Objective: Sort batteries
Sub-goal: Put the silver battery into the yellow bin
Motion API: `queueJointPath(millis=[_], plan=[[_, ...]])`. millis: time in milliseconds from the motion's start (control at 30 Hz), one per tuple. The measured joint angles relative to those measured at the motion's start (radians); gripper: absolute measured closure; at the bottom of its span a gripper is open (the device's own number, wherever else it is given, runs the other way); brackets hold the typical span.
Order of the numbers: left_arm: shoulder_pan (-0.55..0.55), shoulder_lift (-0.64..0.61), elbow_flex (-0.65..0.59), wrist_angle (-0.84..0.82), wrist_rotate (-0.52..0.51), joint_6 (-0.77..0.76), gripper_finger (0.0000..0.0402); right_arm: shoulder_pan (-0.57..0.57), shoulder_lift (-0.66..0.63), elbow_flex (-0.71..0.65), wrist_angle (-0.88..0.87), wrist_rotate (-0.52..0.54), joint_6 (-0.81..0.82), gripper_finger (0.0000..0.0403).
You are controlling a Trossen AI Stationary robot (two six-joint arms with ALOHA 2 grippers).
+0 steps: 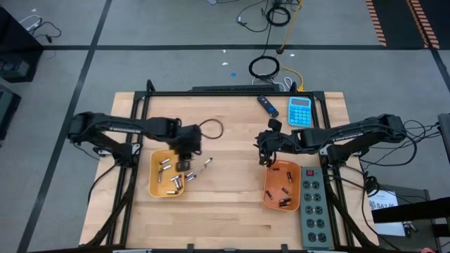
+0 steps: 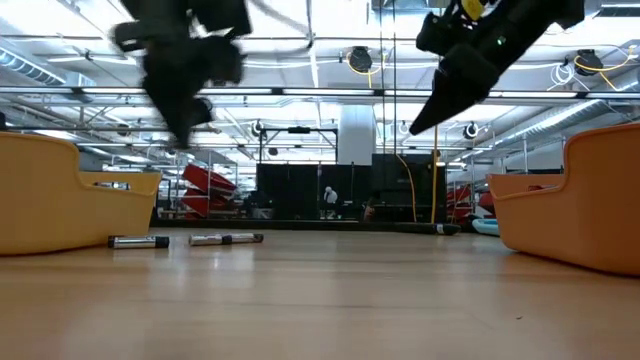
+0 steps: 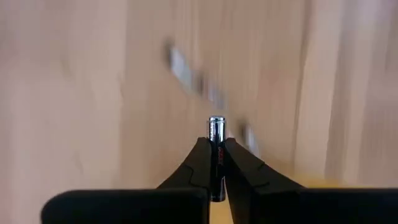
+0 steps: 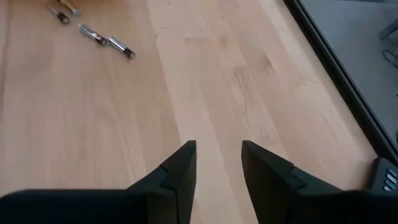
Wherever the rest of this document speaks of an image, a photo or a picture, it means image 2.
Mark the silver black battery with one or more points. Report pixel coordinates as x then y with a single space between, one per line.
207 240
138 242
246 238

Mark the orange plastic bin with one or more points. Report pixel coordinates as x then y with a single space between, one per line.
590 215

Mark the light blue tub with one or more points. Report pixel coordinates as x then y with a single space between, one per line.
486 227

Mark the yellow plastic bin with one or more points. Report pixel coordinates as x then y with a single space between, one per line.
50 200

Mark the black partition screen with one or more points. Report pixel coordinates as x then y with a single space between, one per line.
295 192

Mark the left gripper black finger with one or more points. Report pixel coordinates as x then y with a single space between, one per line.
202 112
177 120

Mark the red stacked bins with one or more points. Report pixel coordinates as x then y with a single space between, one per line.
207 187

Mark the white column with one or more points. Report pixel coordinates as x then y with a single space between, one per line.
356 135

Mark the black cabinet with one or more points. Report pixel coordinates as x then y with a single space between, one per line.
395 185

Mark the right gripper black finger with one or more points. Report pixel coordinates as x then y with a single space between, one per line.
460 85

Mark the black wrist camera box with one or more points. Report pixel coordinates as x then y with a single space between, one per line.
437 32

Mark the horizontal metal rail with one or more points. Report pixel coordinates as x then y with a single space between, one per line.
320 92

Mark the person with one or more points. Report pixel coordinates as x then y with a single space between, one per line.
330 195

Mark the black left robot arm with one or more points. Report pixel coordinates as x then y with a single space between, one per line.
220 15

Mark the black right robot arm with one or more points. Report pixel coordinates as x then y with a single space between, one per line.
555 12

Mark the silver ventilation duct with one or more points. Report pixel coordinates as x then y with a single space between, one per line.
25 67
575 120

